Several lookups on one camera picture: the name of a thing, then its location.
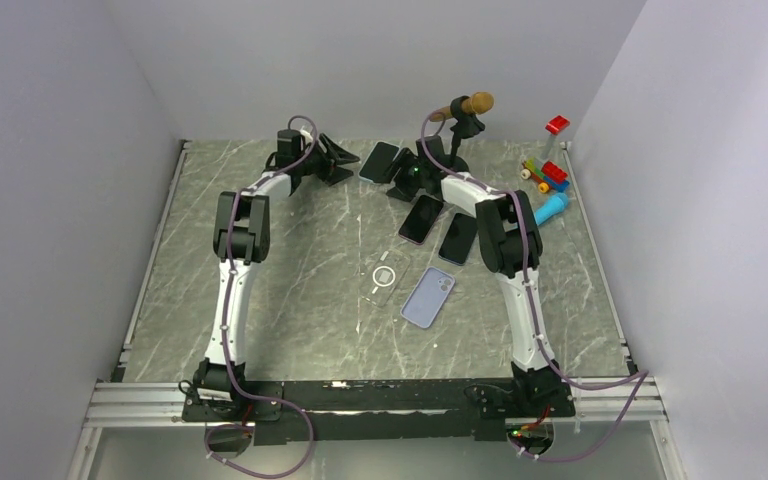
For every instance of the blue toy microphone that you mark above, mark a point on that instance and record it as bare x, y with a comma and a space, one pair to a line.
553, 206

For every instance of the black microphone stand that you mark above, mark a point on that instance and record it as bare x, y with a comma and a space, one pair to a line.
463, 129

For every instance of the brown toy microphone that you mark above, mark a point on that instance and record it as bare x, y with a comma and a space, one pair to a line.
464, 106

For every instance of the colourful toy brick car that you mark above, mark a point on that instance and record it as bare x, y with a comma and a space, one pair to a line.
548, 176

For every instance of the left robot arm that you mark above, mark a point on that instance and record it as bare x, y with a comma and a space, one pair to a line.
241, 242

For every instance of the red block on post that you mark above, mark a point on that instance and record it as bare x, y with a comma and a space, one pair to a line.
554, 127

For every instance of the lavender phone case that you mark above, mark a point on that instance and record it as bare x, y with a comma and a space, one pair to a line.
427, 298

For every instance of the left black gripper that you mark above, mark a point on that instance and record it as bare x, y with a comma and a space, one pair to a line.
331, 173

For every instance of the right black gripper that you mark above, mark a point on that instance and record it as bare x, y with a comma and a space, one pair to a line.
404, 160

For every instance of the dark blue phone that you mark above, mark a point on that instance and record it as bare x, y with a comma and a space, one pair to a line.
458, 240

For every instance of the dark purple phone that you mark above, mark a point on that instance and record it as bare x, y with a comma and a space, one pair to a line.
421, 219

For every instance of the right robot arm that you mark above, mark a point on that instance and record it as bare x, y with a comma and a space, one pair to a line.
510, 245

